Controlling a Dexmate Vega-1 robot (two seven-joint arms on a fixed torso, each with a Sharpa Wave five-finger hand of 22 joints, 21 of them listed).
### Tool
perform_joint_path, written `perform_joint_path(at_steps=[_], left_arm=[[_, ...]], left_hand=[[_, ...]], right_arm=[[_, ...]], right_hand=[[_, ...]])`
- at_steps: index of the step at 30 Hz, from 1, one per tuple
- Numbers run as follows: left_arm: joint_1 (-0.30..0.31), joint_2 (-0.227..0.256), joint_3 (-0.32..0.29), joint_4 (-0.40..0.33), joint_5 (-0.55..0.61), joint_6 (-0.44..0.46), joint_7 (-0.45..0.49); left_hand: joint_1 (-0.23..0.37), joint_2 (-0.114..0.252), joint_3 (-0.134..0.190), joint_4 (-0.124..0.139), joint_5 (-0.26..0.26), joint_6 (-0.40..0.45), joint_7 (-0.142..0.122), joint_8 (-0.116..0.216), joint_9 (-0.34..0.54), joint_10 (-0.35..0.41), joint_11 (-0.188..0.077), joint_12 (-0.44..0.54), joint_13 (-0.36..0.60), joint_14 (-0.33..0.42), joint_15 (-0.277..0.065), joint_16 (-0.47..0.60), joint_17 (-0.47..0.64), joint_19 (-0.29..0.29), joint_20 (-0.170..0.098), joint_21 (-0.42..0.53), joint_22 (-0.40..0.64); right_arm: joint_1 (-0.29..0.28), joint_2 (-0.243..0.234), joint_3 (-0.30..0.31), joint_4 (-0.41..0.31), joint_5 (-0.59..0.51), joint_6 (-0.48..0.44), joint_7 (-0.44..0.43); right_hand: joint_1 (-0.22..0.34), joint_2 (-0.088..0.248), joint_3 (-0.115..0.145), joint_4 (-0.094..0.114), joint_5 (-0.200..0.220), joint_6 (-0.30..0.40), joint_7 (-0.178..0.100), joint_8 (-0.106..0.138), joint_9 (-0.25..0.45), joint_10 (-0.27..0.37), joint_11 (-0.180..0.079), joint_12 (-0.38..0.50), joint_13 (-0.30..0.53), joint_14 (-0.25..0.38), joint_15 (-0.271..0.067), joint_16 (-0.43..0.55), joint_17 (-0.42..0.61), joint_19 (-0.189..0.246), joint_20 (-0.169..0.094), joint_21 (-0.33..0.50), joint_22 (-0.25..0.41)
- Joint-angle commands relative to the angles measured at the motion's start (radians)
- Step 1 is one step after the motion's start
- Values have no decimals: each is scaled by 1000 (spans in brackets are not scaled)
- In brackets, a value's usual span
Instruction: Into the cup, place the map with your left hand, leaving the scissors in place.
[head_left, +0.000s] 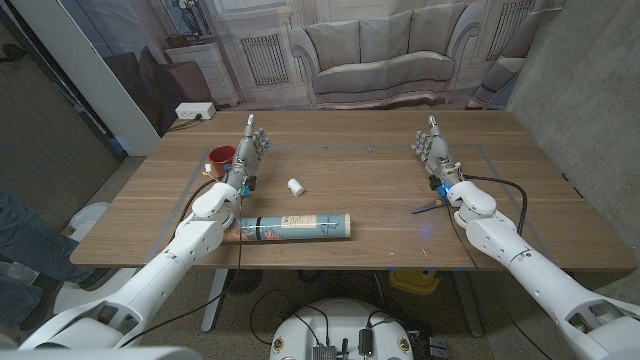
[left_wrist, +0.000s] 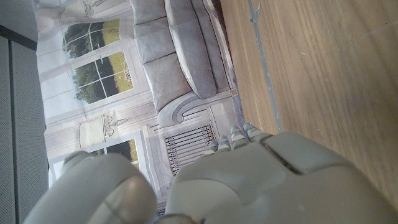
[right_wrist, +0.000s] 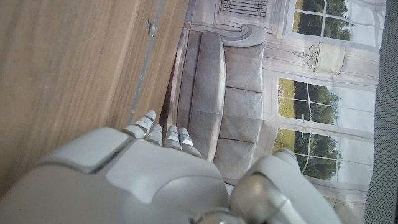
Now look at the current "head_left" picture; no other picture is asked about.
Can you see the yellow box under table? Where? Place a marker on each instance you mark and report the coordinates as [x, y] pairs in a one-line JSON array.
[[412, 282]]

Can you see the small white cylinder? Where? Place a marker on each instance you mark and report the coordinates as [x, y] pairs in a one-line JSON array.
[[295, 187]]

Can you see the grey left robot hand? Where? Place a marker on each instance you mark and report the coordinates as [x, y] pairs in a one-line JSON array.
[[245, 160]]

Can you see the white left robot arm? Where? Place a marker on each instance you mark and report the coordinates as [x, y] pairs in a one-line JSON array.
[[150, 280]]

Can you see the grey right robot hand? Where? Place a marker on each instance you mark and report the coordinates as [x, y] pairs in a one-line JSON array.
[[437, 157]]

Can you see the black scissors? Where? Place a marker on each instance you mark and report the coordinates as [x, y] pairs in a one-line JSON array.
[[425, 207]]

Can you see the white table leg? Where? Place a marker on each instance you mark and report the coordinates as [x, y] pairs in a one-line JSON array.
[[467, 305], [215, 300]]

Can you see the paper map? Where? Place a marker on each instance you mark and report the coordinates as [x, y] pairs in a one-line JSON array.
[[300, 227]]

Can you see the black band around map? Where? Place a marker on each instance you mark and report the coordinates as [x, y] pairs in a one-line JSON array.
[[258, 227]]

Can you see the black power adapter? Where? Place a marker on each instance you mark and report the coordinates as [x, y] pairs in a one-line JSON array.
[[365, 342]]

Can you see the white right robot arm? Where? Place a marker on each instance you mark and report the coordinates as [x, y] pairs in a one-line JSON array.
[[525, 270]]

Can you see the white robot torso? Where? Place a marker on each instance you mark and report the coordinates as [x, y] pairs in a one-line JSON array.
[[100, 354]]

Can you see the black round fan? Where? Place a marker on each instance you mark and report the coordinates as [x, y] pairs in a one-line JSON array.
[[245, 281]]

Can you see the red cup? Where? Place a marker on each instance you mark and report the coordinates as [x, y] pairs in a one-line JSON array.
[[220, 156]]

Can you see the person in blue jeans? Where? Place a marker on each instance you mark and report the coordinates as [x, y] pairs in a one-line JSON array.
[[30, 240]]

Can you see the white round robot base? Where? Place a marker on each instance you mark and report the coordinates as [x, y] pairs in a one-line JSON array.
[[340, 320]]

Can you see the printed living room backdrop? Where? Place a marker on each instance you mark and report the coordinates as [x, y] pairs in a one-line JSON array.
[[380, 50]]

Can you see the white power strip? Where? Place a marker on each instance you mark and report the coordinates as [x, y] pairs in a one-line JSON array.
[[195, 110]]

